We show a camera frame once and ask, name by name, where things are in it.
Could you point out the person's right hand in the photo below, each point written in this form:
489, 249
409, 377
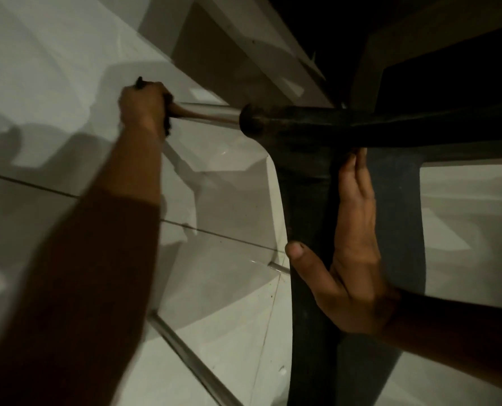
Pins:
354, 274

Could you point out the person's left hand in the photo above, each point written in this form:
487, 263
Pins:
143, 106

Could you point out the person's left fingers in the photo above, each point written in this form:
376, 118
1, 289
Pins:
167, 116

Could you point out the person's right thumb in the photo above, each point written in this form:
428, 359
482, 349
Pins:
308, 264

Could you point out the person's right middle finger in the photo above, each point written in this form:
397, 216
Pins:
364, 198

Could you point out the metal chair leg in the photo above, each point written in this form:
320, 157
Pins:
279, 267
191, 359
204, 112

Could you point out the black plastic chair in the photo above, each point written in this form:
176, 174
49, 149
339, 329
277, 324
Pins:
306, 198

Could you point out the person's left forearm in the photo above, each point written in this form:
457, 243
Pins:
94, 257

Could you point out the person's right forearm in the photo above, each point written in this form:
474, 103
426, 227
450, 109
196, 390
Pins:
458, 342

